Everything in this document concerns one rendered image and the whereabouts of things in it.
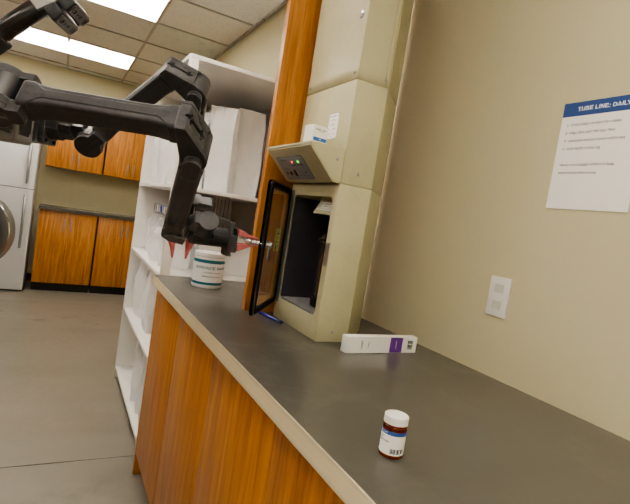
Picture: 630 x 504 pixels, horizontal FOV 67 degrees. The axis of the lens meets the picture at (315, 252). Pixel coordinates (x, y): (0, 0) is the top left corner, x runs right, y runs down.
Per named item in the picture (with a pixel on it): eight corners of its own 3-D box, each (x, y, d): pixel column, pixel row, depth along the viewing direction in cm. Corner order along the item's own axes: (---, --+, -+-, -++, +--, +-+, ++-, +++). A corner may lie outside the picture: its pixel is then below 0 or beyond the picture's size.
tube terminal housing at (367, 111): (332, 317, 180) (366, 114, 175) (383, 343, 152) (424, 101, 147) (272, 314, 168) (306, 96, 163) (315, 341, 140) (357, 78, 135)
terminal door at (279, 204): (274, 301, 167) (292, 188, 164) (250, 317, 136) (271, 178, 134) (272, 301, 167) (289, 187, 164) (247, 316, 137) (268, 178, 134)
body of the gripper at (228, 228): (237, 222, 139) (212, 219, 136) (232, 257, 140) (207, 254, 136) (230, 221, 145) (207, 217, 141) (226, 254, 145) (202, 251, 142)
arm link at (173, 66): (179, 43, 125) (170, 61, 119) (215, 82, 133) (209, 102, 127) (80, 124, 146) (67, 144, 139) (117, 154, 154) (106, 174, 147)
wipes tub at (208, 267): (216, 284, 214) (221, 251, 213) (225, 290, 203) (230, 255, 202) (187, 282, 208) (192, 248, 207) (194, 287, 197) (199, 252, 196)
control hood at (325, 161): (293, 182, 165) (297, 154, 165) (340, 183, 137) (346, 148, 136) (262, 176, 160) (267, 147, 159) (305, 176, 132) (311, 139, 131)
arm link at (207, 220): (169, 213, 138) (162, 239, 134) (179, 194, 128) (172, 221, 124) (209, 226, 142) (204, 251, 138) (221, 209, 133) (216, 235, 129)
